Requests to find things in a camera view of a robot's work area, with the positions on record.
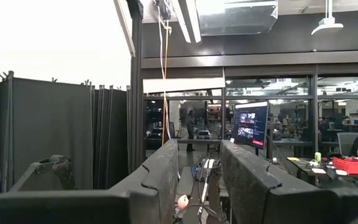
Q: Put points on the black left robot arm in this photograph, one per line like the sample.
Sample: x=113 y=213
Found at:
x=208 y=174

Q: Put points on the green drink can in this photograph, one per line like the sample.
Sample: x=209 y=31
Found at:
x=318 y=157

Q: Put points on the dark office desk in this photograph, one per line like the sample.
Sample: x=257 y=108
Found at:
x=303 y=171

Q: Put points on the white hanging panel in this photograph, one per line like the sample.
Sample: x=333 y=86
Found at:
x=182 y=85

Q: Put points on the grey mesh office chair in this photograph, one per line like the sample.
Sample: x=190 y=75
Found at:
x=345 y=143

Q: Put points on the white ceiling fixture on rod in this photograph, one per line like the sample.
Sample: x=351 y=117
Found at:
x=326 y=26

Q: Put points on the black computer monitor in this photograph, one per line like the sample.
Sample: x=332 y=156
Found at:
x=249 y=124

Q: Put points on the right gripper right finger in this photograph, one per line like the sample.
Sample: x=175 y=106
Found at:
x=250 y=196

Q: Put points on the black fabric partition screen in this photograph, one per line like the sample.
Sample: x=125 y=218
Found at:
x=48 y=124

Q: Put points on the white ceiling light strip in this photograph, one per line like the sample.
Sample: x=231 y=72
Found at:
x=186 y=18
x=124 y=25

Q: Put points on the red plastic bin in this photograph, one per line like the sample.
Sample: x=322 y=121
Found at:
x=348 y=166

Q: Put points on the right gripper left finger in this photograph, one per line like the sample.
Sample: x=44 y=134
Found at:
x=166 y=174

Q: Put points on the silver ventilation duct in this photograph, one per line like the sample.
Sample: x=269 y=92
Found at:
x=238 y=18

